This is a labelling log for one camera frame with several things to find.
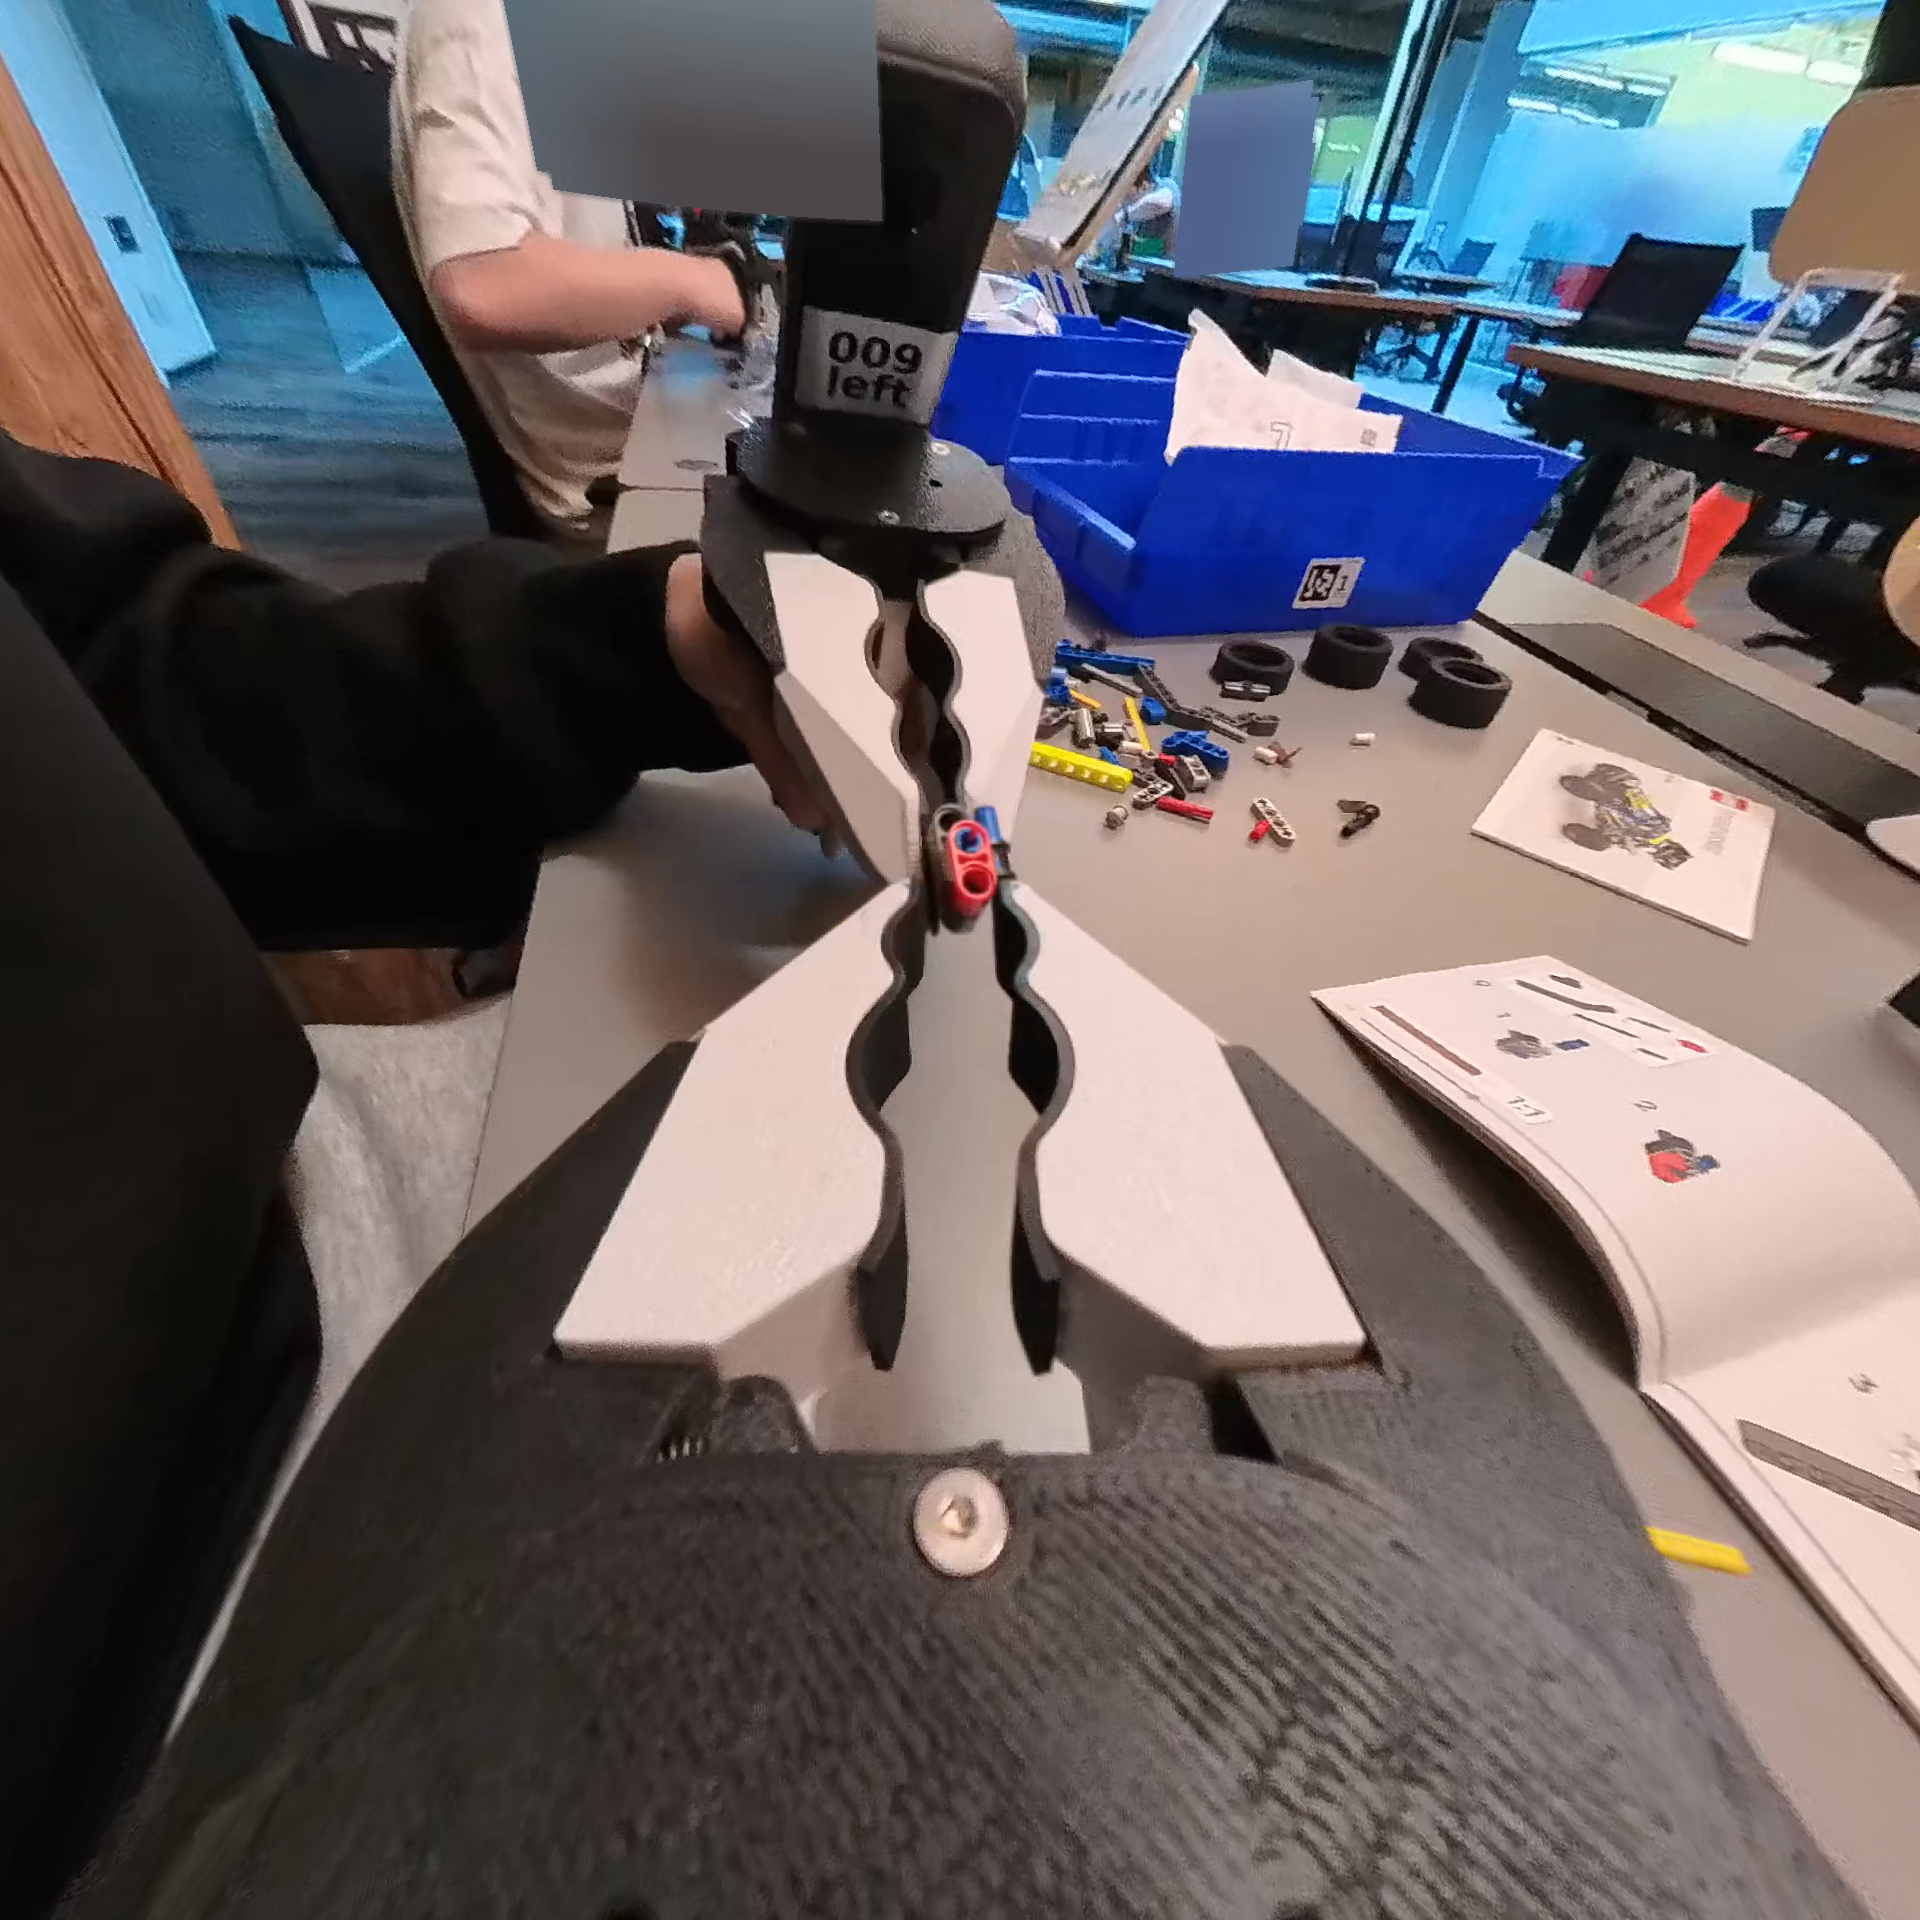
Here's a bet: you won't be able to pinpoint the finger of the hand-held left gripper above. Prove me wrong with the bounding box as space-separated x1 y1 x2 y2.
761 548 943 888
911 573 1048 841

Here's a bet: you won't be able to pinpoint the person's black upper body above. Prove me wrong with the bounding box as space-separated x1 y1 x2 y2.
0 568 325 1920

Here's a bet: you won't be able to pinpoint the open instruction booklet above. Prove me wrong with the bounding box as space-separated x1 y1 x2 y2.
1311 953 1920 1729

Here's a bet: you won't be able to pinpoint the person's left forearm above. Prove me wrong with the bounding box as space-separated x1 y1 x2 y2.
0 435 752 951

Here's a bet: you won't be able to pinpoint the wooden board on stand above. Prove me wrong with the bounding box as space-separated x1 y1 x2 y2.
1018 0 1234 255

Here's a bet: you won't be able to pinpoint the black flat desk panel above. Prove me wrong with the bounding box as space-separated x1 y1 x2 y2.
1477 615 1920 835

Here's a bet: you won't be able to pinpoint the small car picture leaflet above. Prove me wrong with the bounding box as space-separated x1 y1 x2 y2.
1470 728 1778 944

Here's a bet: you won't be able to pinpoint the small red blue lego assembly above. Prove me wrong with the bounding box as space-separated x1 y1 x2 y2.
927 803 1009 935

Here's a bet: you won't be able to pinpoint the orange traffic cone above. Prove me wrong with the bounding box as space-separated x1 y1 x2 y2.
1640 480 1757 633

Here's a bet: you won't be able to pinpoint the person's left hand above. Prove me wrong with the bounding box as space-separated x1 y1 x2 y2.
663 555 854 865

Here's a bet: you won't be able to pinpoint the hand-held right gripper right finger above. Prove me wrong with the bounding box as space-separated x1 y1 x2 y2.
982 879 1370 1451

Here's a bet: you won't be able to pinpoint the blue plastic bin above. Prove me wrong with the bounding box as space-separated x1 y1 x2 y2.
930 311 1202 470
1001 393 1584 639

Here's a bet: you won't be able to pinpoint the pile of small lego pieces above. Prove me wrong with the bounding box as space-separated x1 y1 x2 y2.
1025 637 1309 848

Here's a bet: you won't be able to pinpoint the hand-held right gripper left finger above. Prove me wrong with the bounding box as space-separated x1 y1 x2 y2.
551 883 921 1451

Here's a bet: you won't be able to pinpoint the wooden office desk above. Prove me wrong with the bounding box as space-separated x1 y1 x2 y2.
1184 268 1518 413
1503 342 1920 577

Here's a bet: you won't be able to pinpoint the white paper sheets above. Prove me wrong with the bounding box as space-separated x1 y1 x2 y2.
1167 305 1407 460

